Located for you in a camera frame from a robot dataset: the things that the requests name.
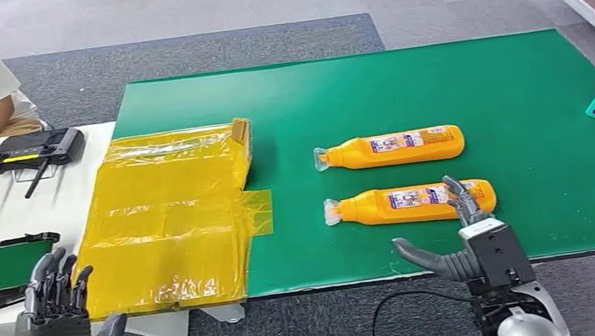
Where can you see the orange bottle with clear cap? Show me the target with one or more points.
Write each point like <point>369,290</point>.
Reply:
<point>381,216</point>
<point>413,153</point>

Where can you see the yellow taped cardboard box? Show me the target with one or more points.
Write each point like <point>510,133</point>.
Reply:
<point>170,231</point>

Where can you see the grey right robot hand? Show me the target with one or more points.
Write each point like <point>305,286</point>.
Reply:
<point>455,269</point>

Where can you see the white table foot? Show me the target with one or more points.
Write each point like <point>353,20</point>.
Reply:
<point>230,311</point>
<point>164,327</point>

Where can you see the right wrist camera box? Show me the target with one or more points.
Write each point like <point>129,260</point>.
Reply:
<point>498,256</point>

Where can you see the black remote controller with antennas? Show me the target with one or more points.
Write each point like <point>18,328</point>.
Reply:
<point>37,148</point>

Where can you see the green table mat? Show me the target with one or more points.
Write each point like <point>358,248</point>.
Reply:
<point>379,96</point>

